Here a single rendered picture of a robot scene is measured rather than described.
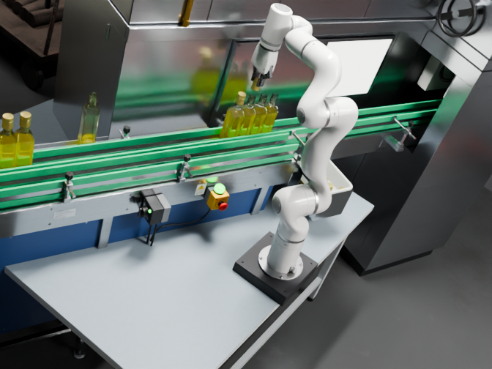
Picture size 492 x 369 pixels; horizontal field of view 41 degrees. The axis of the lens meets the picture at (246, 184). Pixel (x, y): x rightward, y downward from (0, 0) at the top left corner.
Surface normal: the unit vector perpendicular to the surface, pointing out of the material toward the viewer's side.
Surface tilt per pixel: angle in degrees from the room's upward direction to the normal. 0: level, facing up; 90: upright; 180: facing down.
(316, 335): 0
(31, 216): 90
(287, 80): 90
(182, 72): 90
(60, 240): 90
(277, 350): 0
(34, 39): 0
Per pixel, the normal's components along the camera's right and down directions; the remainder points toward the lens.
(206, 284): 0.27, -0.74
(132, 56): 0.50, 0.65
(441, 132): -0.83, 0.15
